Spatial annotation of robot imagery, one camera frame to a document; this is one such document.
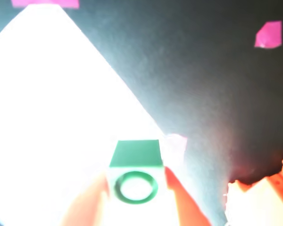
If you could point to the pink tape piece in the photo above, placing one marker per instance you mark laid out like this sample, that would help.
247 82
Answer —
44 2
268 35
178 143

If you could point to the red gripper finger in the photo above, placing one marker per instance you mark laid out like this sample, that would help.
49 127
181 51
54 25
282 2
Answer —
186 207
85 207

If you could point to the white numbered grid paper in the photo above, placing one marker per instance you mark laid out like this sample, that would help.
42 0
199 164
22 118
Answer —
49 94

